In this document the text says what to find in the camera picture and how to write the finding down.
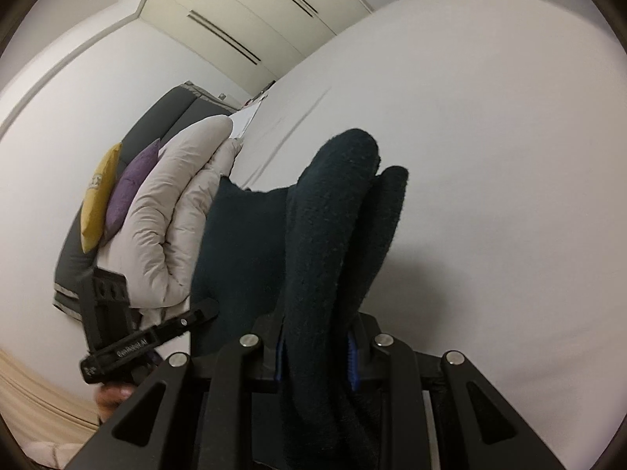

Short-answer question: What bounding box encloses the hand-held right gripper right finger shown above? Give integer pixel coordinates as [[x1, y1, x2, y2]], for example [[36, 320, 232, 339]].
[[345, 312, 571, 470]]

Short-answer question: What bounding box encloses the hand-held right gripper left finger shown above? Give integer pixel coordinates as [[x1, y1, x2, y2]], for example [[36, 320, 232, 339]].
[[63, 313, 290, 470]]

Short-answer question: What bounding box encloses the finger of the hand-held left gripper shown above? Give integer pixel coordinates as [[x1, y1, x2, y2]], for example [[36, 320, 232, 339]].
[[147, 298, 219, 342]]

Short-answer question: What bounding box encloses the dark teal fleece garment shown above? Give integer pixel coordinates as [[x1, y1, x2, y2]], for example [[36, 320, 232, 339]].
[[190, 128, 410, 470]]

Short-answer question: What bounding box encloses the person's left hand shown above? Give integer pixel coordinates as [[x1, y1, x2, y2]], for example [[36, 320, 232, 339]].
[[93, 381, 137, 423]]

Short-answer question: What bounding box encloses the yellow pillow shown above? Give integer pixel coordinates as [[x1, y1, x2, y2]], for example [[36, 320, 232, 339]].
[[80, 143, 123, 254]]

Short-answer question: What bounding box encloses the white puffer jacket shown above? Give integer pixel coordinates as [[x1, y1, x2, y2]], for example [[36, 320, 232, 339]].
[[95, 114, 246, 310]]

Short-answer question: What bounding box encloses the purple pillow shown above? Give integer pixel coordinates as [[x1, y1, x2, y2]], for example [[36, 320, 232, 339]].
[[100, 138, 162, 248]]

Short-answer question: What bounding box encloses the pale pink cloth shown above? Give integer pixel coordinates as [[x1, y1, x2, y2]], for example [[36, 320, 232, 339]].
[[24, 441, 94, 470]]

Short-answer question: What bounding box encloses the grey sofa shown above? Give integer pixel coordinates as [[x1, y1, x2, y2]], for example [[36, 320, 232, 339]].
[[51, 81, 241, 321]]

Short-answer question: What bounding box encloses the white paper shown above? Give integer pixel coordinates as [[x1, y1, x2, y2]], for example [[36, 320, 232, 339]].
[[229, 103, 263, 139]]

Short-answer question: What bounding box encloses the white bed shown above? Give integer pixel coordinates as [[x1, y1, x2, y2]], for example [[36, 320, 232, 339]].
[[230, 0, 627, 470]]

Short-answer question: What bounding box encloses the cream wardrobe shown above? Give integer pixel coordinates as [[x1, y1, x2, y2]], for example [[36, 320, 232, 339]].
[[140, 0, 375, 99]]

